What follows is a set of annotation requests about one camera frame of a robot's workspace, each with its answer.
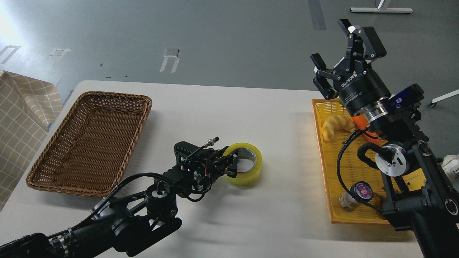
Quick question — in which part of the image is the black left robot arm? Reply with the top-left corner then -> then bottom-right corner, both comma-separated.
1,137 -> 239,258

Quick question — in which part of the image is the small glass jar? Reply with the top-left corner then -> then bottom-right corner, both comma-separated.
338,181 -> 373,212

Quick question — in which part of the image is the white chair leg with caster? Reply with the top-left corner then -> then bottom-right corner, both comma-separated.
428,89 -> 459,108

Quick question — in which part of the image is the brown toy animal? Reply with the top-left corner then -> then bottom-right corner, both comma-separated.
373,187 -> 390,219

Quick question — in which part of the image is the white metal stand base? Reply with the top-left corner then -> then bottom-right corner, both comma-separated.
349,0 -> 413,14

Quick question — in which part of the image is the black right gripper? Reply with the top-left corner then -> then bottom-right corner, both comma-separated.
311,19 -> 391,116

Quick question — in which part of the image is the yellow plastic tray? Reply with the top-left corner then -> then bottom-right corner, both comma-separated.
312,98 -> 427,225

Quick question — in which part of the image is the brown wicker basket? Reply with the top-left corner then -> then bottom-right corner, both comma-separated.
25,91 -> 152,197

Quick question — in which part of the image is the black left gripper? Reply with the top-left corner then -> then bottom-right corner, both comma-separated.
195,147 -> 239,183

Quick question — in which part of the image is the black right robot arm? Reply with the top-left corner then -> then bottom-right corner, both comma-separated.
311,19 -> 458,258

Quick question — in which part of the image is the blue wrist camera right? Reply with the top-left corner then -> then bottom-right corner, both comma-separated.
387,83 -> 425,110

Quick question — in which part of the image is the yellow tape roll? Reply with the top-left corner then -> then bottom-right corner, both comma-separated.
223,143 -> 262,186

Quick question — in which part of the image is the toy croissant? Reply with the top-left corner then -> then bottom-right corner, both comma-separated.
321,115 -> 357,142

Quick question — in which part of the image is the beige checkered cloth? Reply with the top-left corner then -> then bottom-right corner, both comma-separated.
0,71 -> 62,208

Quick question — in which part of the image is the white sneaker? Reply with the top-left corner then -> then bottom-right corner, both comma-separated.
441,154 -> 459,183

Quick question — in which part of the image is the toy carrot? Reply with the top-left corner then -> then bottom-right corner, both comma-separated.
335,101 -> 381,146

